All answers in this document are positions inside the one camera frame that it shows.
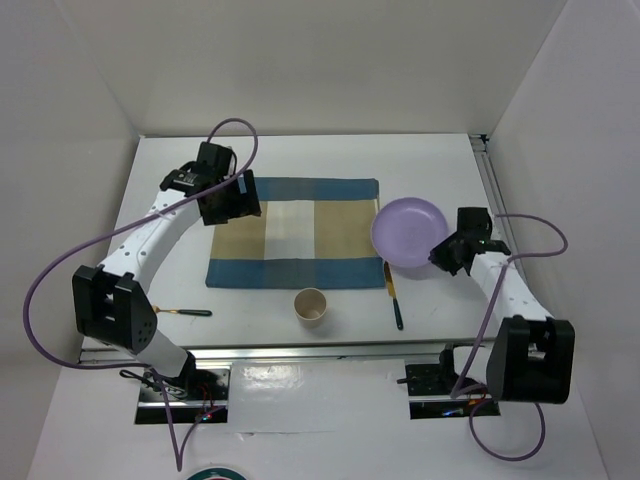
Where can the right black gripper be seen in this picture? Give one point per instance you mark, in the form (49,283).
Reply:
(439,256)

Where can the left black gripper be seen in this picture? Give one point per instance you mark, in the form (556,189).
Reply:
(244,204)

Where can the purple plate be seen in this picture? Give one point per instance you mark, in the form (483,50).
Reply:
(404,232)

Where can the green handled gold knife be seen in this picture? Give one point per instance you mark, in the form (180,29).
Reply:
(392,293)

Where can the blue tan white placemat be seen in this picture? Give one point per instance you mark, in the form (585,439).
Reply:
(312,233)

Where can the beige cup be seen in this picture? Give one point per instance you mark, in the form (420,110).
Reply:
(310,306)

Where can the green handled gold fork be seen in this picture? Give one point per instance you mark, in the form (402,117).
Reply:
(184,312)

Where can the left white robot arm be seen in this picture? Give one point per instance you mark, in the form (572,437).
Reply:
(110,300)

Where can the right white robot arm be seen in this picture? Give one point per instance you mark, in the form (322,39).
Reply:
(521,352)

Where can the green round sticker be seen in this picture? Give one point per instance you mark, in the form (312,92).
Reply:
(217,473)

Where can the front aluminium rail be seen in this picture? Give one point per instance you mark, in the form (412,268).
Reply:
(402,349)

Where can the aluminium rail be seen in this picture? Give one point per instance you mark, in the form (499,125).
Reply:
(479,146)
(402,349)

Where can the right aluminium rail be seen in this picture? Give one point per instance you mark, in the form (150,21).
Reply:
(479,146)

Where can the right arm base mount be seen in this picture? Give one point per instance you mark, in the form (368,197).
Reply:
(429,385)

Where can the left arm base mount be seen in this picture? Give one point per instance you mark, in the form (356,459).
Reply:
(206,401)

